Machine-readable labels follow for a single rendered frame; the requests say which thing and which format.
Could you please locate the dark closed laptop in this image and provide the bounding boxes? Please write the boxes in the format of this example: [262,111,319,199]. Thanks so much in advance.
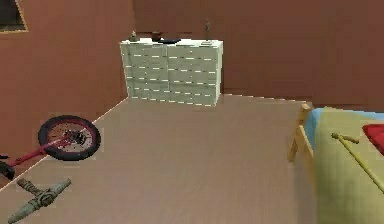
[157,37,182,45]

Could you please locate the red pillow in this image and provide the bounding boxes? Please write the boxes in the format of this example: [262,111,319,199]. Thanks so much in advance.
[362,123,384,157]

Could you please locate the framed dark picture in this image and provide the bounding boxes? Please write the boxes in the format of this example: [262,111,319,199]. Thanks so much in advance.
[0,0,29,34]

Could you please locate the white chest of drawers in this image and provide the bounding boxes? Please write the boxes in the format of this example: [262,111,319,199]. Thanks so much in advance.
[119,37,224,108]

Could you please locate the wooden bed with green blanket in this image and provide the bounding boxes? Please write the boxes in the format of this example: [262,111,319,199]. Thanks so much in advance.
[287,103,384,224]

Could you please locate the red bicycle with black wheel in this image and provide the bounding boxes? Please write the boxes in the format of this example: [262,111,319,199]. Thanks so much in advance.
[0,114,102,181]

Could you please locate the thin grey statuette on base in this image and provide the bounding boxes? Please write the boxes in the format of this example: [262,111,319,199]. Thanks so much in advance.
[200,19,215,47]

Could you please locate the grey cross-shaped object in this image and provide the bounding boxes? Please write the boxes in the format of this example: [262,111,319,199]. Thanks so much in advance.
[6,177,72,224]

